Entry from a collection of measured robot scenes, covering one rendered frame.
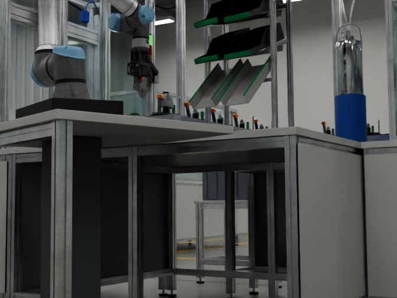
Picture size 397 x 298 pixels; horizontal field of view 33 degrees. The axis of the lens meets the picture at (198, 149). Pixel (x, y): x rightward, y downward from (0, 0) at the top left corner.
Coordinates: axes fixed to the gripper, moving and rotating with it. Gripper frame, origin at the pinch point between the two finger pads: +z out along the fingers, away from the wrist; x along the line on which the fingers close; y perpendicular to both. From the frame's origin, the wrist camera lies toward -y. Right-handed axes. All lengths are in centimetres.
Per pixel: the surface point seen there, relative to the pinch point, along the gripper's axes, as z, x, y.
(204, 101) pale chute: 3.4, 24.8, -9.9
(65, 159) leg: 34, 35, 86
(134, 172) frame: 33.8, 1.6, 8.8
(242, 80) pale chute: -5.6, 38.6, -19.2
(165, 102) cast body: 1.5, 2.4, -13.0
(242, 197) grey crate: 42, -57, -201
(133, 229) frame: 58, 1, 9
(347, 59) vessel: -25, 62, -89
